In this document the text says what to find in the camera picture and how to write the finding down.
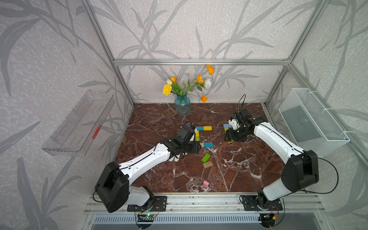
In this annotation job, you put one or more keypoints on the white cotton glove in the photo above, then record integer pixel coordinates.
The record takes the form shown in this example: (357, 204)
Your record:
(178, 157)

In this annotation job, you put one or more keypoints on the pink block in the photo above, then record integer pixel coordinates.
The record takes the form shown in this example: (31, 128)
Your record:
(205, 184)

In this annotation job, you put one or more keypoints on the clear plastic shelf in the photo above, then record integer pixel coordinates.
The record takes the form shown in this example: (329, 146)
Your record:
(78, 131)

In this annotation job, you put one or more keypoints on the right circuit board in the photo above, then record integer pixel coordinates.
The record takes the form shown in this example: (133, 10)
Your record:
(268, 218)

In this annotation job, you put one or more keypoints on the white wire basket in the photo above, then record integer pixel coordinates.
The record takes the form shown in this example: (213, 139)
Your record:
(311, 124)

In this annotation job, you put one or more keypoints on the circuit board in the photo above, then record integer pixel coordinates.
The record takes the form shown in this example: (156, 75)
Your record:
(146, 218)
(268, 218)

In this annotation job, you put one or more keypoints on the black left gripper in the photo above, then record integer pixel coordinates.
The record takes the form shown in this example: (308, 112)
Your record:
(196, 145)

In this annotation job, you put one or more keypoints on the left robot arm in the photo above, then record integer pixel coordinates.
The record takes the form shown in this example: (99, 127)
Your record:
(114, 187)

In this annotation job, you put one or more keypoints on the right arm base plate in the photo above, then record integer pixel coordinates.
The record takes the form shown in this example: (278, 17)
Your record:
(253, 202)

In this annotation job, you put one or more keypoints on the dark wood block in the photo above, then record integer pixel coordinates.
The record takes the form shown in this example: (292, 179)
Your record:
(207, 165)

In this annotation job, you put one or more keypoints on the artificial flowers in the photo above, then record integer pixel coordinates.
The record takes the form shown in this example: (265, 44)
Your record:
(201, 82)

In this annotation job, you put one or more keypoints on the dark green block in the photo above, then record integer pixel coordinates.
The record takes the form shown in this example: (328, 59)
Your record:
(205, 158)

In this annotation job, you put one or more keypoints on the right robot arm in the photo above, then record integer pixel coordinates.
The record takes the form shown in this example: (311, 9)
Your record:
(301, 167)

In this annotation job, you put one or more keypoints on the blue glass vase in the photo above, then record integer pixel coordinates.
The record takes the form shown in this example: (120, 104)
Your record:
(182, 105)

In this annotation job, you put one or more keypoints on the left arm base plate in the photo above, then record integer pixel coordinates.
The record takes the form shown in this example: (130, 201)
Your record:
(158, 204)

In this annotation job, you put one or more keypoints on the left circuit board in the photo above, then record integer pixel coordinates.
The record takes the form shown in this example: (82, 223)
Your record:
(146, 218)

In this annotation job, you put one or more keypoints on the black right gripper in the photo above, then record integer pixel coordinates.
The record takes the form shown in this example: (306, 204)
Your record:
(229, 136)

